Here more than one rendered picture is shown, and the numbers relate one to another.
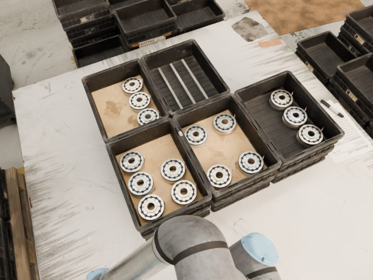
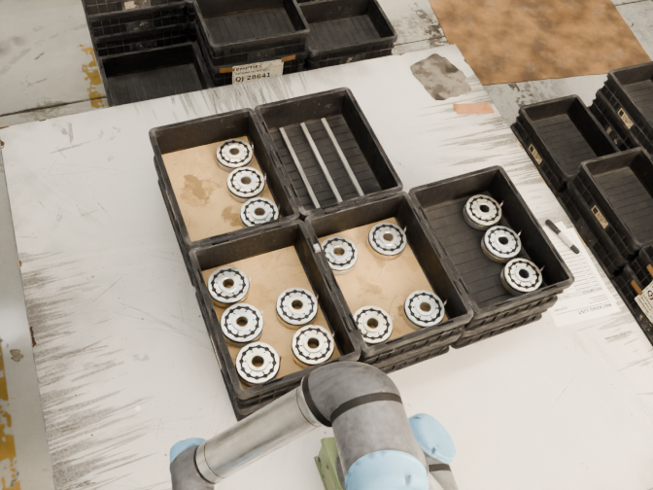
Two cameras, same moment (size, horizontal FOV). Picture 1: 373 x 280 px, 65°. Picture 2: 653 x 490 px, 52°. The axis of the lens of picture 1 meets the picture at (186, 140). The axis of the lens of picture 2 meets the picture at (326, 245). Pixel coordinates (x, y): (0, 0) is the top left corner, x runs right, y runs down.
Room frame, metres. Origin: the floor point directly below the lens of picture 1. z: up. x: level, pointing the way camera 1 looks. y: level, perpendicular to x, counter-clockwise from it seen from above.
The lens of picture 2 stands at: (-0.22, 0.17, 2.33)
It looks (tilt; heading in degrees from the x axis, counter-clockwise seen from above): 57 degrees down; 349
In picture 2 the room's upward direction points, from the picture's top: 11 degrees clockwise
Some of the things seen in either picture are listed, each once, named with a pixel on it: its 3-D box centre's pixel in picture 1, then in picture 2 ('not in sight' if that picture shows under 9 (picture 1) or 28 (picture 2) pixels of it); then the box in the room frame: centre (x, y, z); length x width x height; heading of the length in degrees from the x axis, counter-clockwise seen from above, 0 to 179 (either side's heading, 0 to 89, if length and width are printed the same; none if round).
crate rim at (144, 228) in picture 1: (156, 169); (272, 301); (0.50, 0.13, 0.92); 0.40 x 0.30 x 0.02; 20
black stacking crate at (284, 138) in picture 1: (283, 120); (482, 246); (0.71, -0.43, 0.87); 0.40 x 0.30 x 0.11; 20
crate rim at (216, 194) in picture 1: (223, 140); (386, 267); (0.61, -0.15, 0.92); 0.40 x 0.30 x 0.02; 20
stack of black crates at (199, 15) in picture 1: (195, 28); (337, 52); (2.05, -0.16, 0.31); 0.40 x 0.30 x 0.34; 109
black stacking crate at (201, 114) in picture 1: (223, 146); (382, 277); (0.61, -0.15, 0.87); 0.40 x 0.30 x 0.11; 20
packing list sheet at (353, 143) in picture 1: (335, 129); (564, 272); (0.73, -0.74, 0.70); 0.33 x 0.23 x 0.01; 19
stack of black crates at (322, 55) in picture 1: (323, 63); (561, 152); (1.59, -1.11, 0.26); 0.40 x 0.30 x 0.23; 19
